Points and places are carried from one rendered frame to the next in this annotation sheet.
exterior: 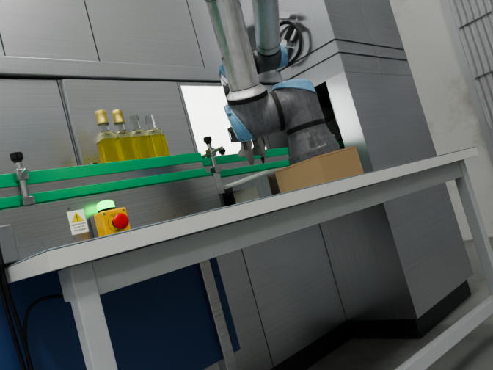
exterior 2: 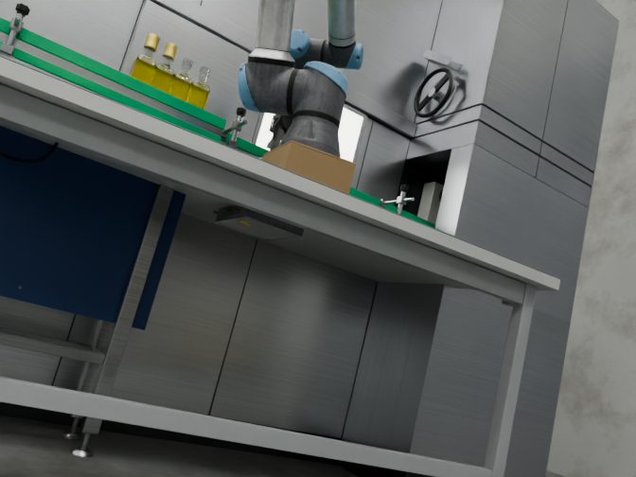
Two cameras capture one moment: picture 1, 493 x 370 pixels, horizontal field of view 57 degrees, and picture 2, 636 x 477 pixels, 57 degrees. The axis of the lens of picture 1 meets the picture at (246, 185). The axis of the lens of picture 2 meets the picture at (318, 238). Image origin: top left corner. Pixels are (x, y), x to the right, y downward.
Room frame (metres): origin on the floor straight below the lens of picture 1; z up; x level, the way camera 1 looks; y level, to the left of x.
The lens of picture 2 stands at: (0.01, -0.63, 0.38)
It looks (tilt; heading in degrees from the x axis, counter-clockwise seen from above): 11 degrees up; 15
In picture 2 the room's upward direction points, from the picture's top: 14 degrees clockwise
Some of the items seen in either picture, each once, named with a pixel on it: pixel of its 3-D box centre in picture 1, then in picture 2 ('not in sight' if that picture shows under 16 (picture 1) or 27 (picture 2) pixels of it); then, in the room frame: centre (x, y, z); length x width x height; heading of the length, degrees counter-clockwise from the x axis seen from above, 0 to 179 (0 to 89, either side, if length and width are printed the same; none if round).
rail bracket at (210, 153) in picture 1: (207, 156); (233, 130); (1.50, 0.10, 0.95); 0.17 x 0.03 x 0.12; 45
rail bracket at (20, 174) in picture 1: (25, 177); (15, 26); (1.05, 0.49, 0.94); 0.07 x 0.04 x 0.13; 45
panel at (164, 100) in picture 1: (181, 123); (255, 108); (1.79, 0.19, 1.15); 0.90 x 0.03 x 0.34; 135
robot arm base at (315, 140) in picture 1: (309, 142); (312, 138); (1.30, -0.21, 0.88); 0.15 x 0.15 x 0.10
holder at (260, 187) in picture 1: (257, 192); not in sight; (1.53, -0.03, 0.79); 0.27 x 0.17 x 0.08; 45
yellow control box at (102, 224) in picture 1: (111, 225); not in sight; (1.15, 0.36, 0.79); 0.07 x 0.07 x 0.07; 45
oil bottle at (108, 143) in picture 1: (113, 164); (136, 89); (1.40, 0.38, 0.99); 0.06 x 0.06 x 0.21; 45
